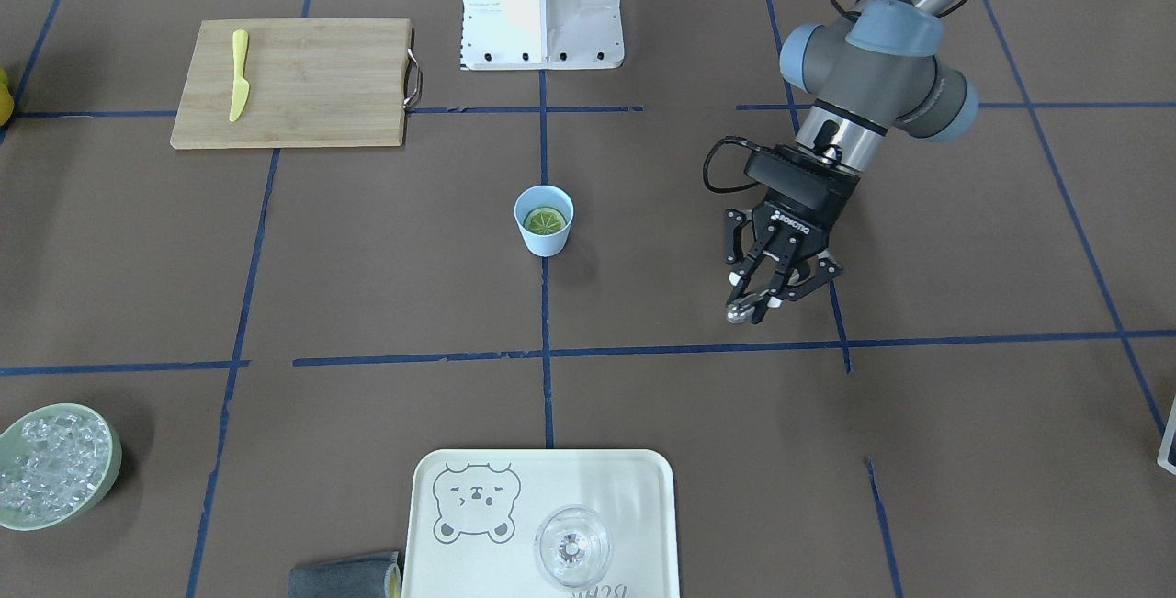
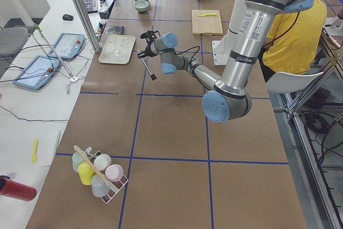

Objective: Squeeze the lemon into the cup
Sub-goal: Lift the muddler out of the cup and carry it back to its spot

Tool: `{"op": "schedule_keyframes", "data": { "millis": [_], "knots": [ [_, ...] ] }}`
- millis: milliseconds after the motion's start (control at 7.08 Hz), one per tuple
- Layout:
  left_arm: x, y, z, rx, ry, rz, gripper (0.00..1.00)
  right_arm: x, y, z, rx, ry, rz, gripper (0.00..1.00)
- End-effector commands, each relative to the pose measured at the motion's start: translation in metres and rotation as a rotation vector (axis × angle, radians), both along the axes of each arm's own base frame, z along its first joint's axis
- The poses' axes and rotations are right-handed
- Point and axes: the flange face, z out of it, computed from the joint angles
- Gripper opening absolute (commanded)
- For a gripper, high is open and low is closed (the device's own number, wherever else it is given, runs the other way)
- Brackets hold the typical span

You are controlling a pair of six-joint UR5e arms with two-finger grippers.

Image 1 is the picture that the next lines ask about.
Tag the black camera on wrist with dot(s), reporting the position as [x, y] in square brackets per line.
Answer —
[801, 181]

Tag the bamboo cutting board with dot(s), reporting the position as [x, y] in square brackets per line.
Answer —
[314, 83]

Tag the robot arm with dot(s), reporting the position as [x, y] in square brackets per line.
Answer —
[875, 69]

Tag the cream plastic tray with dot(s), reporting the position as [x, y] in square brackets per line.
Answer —
[475, 513]

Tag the green bowl with ice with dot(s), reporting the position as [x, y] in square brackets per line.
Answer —
[58, 462]

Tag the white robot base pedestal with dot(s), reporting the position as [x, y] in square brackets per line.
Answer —
[541, 35]

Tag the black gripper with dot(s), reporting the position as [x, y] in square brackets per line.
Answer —
[792, 225]

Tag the white wire cup rack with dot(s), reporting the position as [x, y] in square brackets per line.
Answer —
[1166, 450]

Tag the dark grey folded cloth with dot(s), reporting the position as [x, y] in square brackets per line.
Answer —
[377, 575]

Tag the yellow plastic knife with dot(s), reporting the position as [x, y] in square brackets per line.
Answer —
[241, 89]

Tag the yellow lemon half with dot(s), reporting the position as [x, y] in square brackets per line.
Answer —
[544, 220]

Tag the light blue plastic cup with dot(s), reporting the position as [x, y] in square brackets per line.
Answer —
[544, 195]

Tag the clear wine glass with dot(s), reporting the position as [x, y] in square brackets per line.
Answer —
[573, 548]

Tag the whole yellow lemon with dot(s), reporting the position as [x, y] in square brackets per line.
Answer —
[7, 101]

